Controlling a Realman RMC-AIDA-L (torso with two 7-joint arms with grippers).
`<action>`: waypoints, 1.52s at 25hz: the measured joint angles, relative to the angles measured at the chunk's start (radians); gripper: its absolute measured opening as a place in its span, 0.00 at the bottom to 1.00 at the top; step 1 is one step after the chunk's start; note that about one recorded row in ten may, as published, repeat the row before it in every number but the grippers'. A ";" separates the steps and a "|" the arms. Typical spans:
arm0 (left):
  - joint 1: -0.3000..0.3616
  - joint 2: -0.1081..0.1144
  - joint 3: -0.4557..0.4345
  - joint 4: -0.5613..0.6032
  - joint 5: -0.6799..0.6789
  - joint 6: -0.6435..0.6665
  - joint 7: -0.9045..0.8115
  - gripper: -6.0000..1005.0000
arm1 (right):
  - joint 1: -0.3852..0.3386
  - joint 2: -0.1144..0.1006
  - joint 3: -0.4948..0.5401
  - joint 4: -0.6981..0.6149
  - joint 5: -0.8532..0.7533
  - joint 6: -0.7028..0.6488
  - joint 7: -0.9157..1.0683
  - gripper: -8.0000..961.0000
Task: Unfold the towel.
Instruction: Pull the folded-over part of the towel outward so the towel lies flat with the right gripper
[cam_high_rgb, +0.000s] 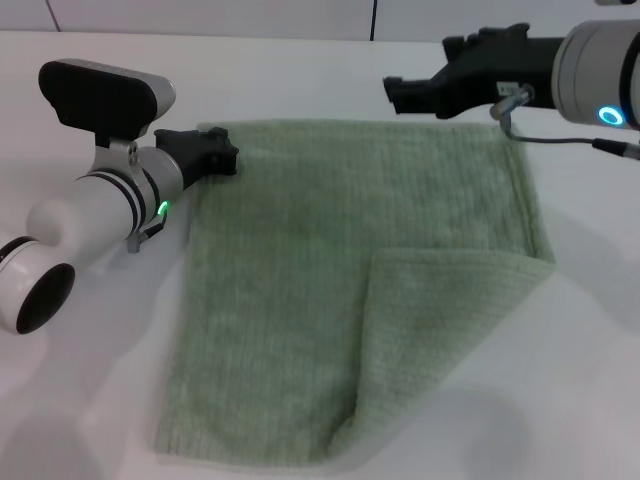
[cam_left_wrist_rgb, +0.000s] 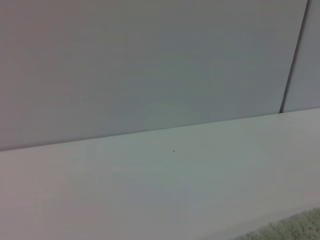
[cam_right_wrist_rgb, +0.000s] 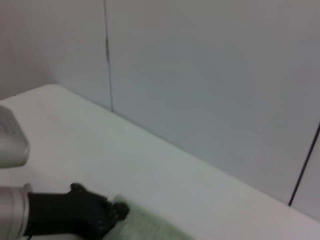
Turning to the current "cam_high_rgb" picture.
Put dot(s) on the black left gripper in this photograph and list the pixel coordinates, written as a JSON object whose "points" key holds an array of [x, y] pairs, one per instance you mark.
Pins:
{"points": [[192, 150]]}

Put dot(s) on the black wall strip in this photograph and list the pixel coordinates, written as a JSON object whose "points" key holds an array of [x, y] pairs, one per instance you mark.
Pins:
{"points": [[373, 20]]}

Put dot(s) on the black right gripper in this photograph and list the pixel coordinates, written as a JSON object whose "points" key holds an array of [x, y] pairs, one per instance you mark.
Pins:
{"points": [[505, 70]]}

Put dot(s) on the green terry towel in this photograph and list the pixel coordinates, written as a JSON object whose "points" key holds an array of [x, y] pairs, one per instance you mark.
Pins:
{"points": [[310, 260]]}

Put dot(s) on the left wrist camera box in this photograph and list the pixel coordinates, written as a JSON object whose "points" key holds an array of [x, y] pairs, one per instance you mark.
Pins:
{"points": [[100, 97]]}

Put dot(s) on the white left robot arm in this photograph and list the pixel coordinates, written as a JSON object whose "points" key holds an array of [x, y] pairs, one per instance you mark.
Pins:
{"points": [[90, 215]]}

